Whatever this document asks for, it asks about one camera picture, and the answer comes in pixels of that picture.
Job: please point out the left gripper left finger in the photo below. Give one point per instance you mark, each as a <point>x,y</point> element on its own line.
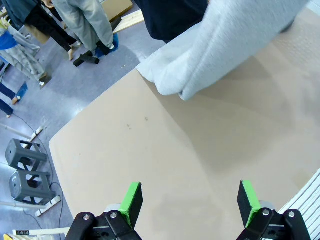
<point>130,202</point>

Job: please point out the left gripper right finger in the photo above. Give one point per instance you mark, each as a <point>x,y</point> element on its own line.
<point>246,200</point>

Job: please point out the grey training pants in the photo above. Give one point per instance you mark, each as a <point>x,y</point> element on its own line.
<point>212,50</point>

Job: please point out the grey camouflage pants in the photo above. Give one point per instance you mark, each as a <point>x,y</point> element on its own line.
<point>22,60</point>

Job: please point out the white ridged panel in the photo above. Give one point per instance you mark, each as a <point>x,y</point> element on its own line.
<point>307,205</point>

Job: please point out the grey plastic stool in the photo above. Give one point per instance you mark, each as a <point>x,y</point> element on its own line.
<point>27,186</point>
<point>22,155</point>

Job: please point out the black block on floor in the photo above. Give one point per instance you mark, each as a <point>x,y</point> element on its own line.
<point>86,59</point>

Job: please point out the blue bag on floor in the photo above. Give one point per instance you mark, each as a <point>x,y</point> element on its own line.
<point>113,45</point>

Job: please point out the dark blue jeans form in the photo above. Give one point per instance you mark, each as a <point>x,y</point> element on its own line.
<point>6,95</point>

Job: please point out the wooden plank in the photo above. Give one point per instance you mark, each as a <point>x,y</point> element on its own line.
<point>130,21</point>

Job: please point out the light grey wide jeans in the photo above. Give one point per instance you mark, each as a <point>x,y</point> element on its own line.
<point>85,20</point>

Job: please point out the person in black t-shirt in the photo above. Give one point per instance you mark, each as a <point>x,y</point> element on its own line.
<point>175,17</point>

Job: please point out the mannequin in black coat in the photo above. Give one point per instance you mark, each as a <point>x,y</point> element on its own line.
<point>47,30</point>

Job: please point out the brown cardboard sheet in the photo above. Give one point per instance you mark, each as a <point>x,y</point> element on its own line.
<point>117,8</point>

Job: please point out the blue waist cloth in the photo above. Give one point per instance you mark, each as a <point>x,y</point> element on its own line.
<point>6,41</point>

